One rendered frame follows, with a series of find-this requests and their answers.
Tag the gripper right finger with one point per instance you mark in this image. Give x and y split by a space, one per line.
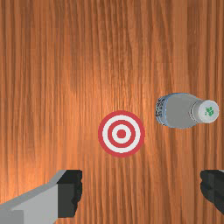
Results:
214 186

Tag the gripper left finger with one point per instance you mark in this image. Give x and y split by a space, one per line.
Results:
43 201

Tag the clear plastic bottle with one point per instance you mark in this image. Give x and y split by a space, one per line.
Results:
180 110

